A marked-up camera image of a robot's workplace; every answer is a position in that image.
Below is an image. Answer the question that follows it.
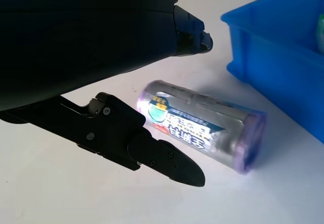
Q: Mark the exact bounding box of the blue plastic tray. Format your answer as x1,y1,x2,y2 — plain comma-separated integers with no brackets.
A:
220,0,324,146

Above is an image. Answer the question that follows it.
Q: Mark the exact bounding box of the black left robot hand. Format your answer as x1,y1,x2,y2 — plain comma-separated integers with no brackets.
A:
0,0,214,188

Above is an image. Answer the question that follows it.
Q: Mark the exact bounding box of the green rectangular box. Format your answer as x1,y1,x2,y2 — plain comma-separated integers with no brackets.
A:
315,13,324,52

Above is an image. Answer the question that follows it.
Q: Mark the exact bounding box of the white purple-capped bottle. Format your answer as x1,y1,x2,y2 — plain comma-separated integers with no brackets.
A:
136,79,268,176

